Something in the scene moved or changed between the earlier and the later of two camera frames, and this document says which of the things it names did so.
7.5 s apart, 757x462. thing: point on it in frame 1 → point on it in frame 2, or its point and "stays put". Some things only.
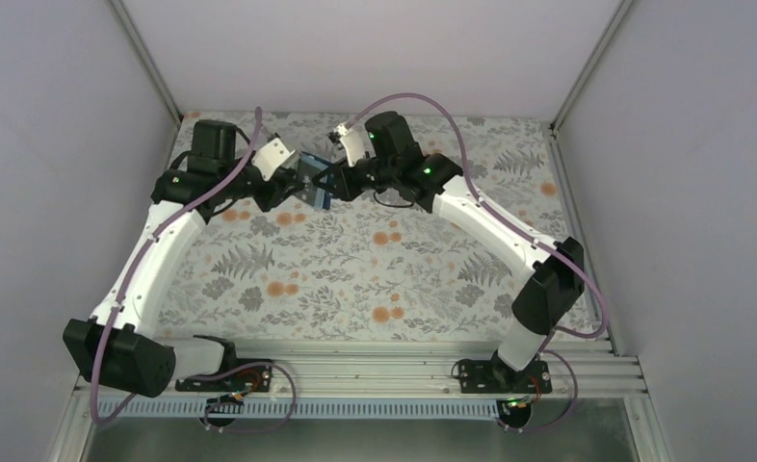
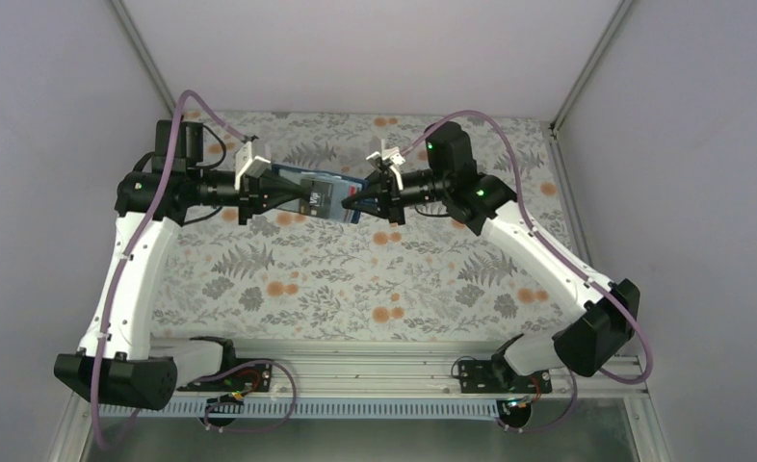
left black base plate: x=253 y=379 stays put
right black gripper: x=345 y=180 → x=393 y=195
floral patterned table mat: x=376 y=268 stays put
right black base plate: x=497 y=376 stays put
